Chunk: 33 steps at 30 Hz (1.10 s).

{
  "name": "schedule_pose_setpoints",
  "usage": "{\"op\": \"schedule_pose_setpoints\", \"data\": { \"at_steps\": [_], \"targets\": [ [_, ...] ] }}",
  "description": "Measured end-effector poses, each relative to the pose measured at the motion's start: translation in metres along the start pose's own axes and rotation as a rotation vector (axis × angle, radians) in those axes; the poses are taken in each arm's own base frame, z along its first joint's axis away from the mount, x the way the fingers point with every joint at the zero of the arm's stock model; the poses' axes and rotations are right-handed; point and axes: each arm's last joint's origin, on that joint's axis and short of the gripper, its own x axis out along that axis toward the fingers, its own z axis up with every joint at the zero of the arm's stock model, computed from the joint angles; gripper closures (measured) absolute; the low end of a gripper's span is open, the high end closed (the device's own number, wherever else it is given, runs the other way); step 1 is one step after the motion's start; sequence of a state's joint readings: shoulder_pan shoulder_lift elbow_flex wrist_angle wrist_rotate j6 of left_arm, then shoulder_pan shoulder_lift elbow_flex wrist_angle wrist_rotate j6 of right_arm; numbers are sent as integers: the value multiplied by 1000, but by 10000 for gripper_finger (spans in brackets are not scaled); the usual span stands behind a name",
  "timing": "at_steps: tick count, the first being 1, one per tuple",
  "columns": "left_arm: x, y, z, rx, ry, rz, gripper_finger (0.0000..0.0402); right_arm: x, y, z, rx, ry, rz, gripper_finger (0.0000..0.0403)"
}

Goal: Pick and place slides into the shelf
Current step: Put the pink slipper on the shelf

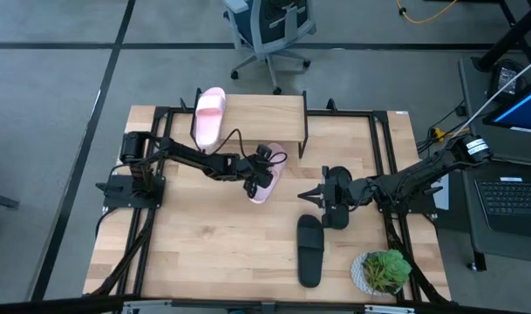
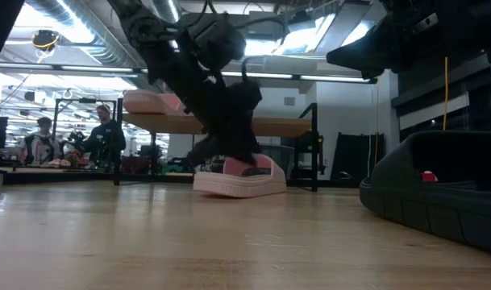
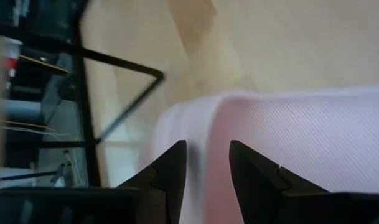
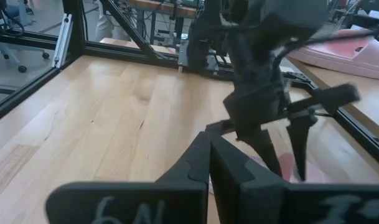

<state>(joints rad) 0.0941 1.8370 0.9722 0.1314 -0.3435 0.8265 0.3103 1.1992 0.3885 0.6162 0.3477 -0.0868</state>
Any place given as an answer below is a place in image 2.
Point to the black metal rig frame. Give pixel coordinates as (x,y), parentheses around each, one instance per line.
(47,177)

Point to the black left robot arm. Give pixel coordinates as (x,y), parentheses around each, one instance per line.
(148,32)

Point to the wooden shelf with black legs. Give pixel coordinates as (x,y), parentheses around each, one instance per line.
(285,127)

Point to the long ceiling light bar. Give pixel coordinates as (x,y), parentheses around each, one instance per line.
(334,78)

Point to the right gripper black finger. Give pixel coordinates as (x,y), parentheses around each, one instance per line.
(366,56)

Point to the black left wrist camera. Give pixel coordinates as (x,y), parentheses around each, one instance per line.
(217,44)

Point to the person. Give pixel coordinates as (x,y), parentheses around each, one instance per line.
(41,147)
(106,141)

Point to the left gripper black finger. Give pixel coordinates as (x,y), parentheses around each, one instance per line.
(210,149)
(243,151)

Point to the black slide sandal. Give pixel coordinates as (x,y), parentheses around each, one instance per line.
(410,209)

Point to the grey wall vent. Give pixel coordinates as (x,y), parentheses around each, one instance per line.
(289,101)

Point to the pink slide sandal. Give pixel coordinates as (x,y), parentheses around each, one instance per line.
(144,102)
(237,185)

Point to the black leaning panel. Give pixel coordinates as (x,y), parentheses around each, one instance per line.
(354,157)

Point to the grey office chair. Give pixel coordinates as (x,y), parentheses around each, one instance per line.
(279,159)

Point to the small red block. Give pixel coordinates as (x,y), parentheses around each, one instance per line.
(429,176)

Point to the black background frame stand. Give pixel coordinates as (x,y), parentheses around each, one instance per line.
(86,100)

